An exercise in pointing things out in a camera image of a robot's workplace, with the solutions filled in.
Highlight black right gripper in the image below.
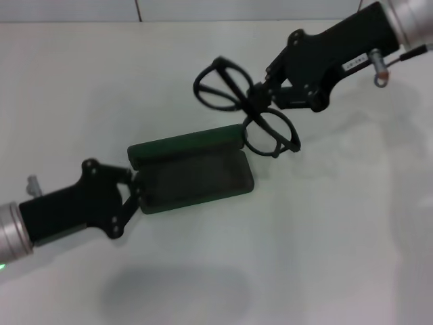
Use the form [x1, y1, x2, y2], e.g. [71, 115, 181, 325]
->
[251, 1, 403, 113]

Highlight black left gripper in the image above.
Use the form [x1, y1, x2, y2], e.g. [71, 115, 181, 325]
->
[18, 157, 145, 240]

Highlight black glasses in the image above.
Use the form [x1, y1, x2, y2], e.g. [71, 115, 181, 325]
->
[193, 56, 302, 159]

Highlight green glasses case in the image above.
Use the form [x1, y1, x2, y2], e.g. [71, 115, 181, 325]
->
[127, 123, 255, 215]

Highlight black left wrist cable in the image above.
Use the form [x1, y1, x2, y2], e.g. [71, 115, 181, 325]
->
[26, 175, 43, 198]

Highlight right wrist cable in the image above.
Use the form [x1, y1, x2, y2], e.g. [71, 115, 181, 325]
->
[368, 43, 433, 87]

